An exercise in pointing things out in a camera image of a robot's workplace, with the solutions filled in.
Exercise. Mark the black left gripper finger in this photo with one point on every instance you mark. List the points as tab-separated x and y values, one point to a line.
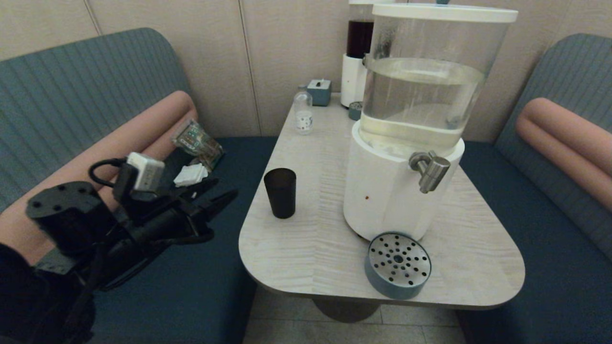
203	187
221	200

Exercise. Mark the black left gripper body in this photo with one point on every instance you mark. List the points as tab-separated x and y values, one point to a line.
167	222

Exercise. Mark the black plastic cup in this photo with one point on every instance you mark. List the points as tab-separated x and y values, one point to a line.
281	196

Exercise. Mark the clear water dispenser white base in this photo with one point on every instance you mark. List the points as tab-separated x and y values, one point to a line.
382	191

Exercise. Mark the white napkin stack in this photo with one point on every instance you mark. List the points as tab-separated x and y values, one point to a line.
191	174

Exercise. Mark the green snack packet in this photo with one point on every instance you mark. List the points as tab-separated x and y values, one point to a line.
198	142

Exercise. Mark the pink bolster cushion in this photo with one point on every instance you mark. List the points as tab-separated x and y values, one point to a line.
564	138
95	157

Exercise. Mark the small clear bottle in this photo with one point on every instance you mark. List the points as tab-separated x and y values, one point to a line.
303	114

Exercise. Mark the small blue box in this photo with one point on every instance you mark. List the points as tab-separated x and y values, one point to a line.
319	92

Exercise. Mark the small blue drip tray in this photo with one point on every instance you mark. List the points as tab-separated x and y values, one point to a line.
354	110

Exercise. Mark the teal bench seat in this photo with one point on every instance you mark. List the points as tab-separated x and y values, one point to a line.
71	81
550	239

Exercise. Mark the dark drink dispenser white base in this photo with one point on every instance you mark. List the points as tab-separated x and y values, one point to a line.
353	81

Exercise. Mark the round blue drip tray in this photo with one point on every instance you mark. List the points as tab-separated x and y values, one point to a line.
397	260

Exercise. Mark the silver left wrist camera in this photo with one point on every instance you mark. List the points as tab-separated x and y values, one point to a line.
146	171

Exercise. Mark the round table pedestal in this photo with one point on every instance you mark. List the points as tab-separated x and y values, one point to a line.
345	310

